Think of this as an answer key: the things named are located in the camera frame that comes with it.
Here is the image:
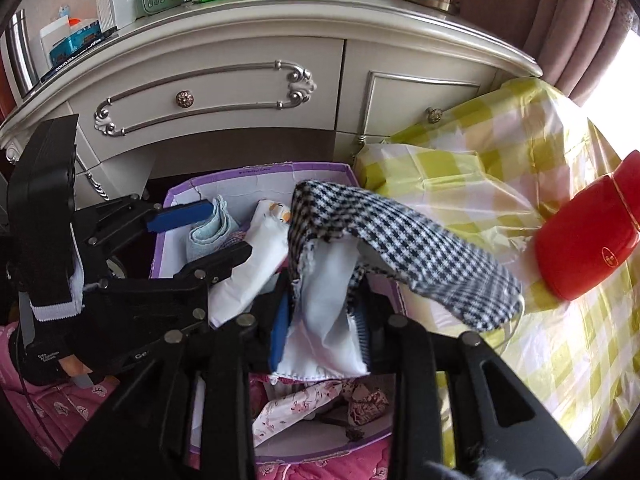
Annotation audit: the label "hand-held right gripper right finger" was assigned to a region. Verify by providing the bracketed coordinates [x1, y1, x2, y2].
[349, 279, 587, 480]

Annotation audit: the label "light blue towel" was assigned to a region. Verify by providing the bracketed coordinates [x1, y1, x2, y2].
[186, 198, 242, 262]

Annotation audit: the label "person's left hand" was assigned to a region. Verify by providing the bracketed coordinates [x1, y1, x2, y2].
[56, 351, 98, 387]

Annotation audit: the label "black cable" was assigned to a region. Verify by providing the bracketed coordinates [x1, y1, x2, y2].
[14, 329, 57, 443]

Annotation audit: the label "person's left forearm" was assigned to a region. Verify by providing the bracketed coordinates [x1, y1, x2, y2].
[0, 321, 122, 463]

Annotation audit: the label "white plastic container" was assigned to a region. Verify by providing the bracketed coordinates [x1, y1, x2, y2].
[95, 0, 138, 32]

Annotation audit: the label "black white houndstooth cloth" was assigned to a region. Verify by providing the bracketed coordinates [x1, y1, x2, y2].
[286, 179, 524, 379]

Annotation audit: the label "pink quilted pajama legs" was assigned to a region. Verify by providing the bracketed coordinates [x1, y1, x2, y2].
[254, 437, 397, 480]

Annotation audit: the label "pink floral cloth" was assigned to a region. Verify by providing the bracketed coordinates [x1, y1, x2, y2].
[251, 379, 392, 449]

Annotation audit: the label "white vanity dresser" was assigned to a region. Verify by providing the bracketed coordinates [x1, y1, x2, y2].
[0, 0, 544, 198]

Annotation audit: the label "pink patterned curtain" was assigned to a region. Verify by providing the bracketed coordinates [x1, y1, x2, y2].
[517, 0, 640, 107]

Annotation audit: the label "red thermos bottle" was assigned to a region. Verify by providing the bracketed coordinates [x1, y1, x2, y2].
[533, 149, 640, 302]

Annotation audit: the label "blue carton box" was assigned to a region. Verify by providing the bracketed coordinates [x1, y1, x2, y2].
[47, 21, 104, 69]

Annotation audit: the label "white small box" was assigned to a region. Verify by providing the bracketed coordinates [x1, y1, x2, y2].
[39, 14, 72, 57]

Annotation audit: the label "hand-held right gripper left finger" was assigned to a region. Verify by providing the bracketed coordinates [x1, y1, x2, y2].
[60, 287, 292, 480]

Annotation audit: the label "dark flat case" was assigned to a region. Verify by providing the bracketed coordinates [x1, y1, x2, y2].
[39, 35, 122, 84]

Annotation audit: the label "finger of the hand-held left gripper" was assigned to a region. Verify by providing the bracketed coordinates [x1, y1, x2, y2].
[172, 241, 254, 286]
[84, 194, 214, 262]

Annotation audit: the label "white duck print cloth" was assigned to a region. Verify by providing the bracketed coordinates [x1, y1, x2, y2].
[206, 199, 294, 327]

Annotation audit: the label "steel thermos flask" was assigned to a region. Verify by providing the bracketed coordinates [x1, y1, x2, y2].
[4, 9, 42, 99]

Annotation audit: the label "yellow checkered plastic tablecloth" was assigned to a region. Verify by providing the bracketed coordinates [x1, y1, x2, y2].
[351, 76, 640, 467]

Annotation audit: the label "purple cardboard box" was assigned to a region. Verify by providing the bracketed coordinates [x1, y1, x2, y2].
[149, 161, 402, 462]

